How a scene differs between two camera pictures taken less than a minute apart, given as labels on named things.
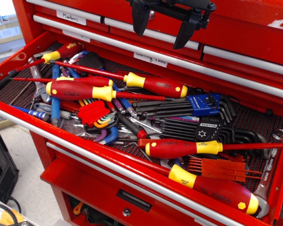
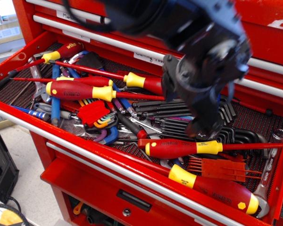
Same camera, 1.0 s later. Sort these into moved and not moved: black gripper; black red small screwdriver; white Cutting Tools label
Moved: black gripper
Not moved: white Cutting Tools label; black red small screwdriver
